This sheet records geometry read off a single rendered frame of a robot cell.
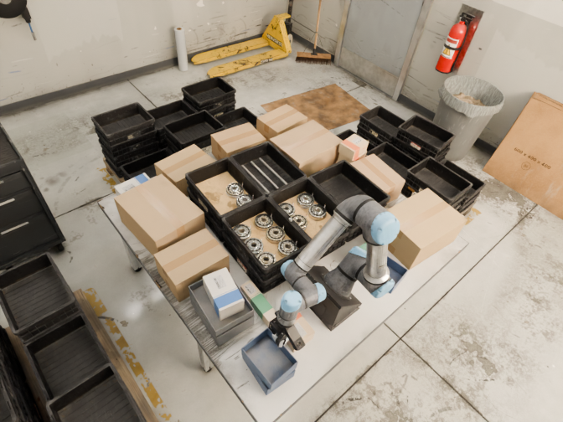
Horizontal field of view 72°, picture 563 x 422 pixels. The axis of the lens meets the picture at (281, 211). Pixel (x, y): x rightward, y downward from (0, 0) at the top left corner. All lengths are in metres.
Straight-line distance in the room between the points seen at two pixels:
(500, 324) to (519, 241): 0.91
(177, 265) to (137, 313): 0.96
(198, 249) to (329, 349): 0.80
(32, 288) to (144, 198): 0.81
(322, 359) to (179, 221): 0.98
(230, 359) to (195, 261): 0.49
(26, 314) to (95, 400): 0.64
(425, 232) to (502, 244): 1.63
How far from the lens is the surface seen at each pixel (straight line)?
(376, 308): 2.13
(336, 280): 1.90
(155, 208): 2.19
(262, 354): 1.84
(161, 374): 2.68
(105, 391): 2.18
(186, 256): 2.01
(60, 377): 2.40
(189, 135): 3.32
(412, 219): 2.30
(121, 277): 3.06
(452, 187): 3.30
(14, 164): 2.73
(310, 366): 1.92
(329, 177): 2.47
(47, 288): 2.56
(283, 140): 2.61
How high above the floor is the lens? 2.48
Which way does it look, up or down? 47 degrees down
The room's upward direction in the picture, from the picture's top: 7 degrees clockwise
